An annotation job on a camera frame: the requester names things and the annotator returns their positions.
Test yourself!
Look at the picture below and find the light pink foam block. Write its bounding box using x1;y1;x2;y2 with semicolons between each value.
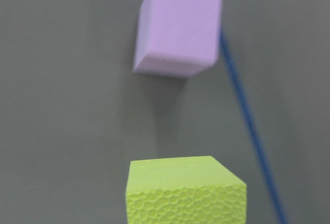
133;0;223;78

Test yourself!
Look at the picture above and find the yellow foam block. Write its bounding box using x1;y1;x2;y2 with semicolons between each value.
125;156;247;223

